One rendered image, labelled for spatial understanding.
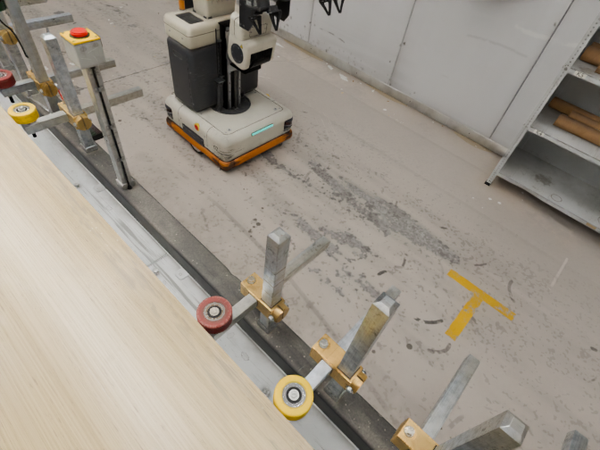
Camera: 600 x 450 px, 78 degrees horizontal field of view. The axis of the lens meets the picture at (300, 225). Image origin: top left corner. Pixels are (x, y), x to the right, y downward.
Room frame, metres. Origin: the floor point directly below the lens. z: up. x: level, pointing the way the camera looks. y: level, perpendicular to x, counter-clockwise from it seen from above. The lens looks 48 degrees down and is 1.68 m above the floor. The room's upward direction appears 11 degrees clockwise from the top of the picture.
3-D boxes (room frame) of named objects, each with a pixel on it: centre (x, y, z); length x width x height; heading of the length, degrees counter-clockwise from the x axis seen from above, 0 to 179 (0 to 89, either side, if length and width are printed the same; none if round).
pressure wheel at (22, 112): (0.96, 0.97, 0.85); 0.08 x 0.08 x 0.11
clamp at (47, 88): (1.21, 1.08, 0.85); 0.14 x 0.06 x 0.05; 55
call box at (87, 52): (0.91, 0.64, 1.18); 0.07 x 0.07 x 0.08; 55
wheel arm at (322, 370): (0.40, -0.16, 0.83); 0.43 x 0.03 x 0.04; 145
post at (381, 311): (0.33, -0.17, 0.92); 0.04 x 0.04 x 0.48; 55
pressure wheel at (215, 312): (0.38, 0.15, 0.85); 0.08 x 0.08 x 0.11
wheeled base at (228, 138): (2.21, 0.62, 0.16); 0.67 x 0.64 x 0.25; 54
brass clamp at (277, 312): (0.49, 0.06, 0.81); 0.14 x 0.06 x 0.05; 55
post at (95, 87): (0.91, 0.64, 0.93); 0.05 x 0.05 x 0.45; 55
